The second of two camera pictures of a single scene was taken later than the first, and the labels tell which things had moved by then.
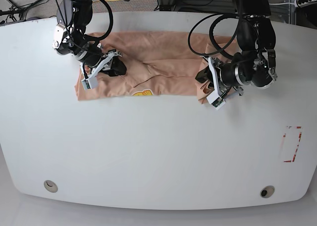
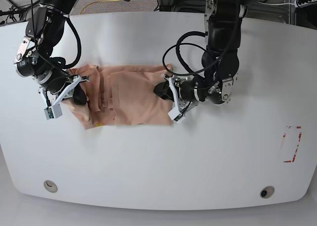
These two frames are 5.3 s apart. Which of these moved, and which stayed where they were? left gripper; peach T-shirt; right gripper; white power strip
Moved: left gripper; right gripper; peach T-shirt
Stayed: white power strip
